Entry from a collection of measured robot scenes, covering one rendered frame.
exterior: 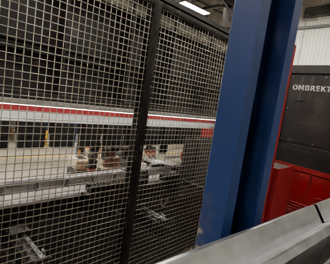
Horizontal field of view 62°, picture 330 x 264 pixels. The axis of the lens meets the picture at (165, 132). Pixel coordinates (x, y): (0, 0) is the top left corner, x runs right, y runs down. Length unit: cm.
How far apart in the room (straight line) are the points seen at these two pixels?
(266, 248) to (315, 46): 941
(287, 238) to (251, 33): 16
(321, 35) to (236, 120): 944
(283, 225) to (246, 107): 11
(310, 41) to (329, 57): 78
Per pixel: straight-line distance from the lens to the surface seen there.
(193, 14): 238
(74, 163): 319
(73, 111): 191
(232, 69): 22
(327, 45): 949
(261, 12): 22
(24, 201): 157
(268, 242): 24
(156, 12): 132
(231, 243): 20
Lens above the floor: 158
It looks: 7 degrees down
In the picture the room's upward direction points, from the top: 8 degrees clockwise
